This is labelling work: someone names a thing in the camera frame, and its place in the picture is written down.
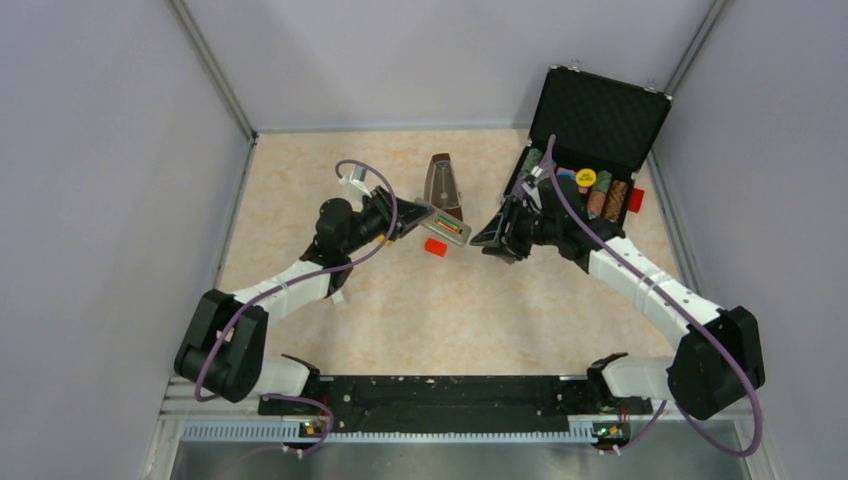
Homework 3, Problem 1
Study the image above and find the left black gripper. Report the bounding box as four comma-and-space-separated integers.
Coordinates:
342, 184, 434, 255

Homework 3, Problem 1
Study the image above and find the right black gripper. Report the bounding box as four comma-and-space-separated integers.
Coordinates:
472, 196, 562, 261

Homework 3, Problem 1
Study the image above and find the green battery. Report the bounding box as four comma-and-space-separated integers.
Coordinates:
436, 216, 461, 232

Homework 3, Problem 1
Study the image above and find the red battery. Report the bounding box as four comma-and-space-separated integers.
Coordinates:
436, 221, 459, 234

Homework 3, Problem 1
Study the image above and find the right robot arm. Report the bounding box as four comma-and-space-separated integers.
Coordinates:
470, 180, 766, 420

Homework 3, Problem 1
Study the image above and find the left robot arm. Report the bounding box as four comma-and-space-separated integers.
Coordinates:
173, 187, 435, 414

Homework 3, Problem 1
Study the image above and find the brown wooden metronome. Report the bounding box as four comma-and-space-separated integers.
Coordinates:
423, 152, 463, 221

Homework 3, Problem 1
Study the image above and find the orange red block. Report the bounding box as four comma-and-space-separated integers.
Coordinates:
424, 237, 448, 258

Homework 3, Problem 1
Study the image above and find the yellow big blind chip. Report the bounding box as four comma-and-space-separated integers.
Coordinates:
575, 168, 597, 188

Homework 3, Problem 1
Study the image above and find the red block behind case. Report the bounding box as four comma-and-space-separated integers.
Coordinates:
628, 188, 645, 213

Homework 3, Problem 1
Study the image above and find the black poker chip case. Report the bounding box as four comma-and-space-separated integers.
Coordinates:
501, 65, 672, 203

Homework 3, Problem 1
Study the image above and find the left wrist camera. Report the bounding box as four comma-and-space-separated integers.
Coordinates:
338, 165, 371, 200

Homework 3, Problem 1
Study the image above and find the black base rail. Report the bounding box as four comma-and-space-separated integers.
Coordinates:
258, 374, 654, 437

